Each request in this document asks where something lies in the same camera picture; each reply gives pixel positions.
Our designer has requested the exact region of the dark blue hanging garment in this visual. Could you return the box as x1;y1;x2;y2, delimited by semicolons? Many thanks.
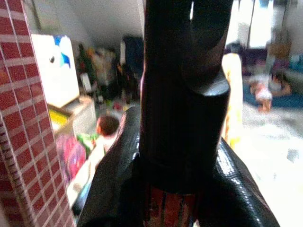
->
120;35;145;69

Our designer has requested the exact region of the black broom handle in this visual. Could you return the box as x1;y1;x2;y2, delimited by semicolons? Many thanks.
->
138;0;234;227

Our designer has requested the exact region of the person sitting on blue mat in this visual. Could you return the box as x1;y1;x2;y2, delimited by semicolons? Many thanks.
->
249;70;292;112

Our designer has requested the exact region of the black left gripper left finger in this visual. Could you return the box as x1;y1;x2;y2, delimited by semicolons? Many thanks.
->
77;106;152;227

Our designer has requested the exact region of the white board with blue print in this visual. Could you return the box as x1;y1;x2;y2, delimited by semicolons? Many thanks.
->
31;34;80;107

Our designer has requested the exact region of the grey storage box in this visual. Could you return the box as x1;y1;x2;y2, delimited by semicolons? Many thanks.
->
49;96;97;142

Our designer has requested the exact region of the pink purple bag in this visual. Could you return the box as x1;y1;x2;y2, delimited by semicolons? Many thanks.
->
55;134;87;183

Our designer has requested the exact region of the blue floor mat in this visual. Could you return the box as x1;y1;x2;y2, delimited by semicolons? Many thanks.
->
242;83;303;109

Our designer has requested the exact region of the child in white shirt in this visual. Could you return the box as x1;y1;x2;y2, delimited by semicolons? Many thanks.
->
66;115;120;209

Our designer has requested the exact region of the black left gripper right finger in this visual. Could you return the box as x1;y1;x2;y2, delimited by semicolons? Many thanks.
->
196;138;281;227

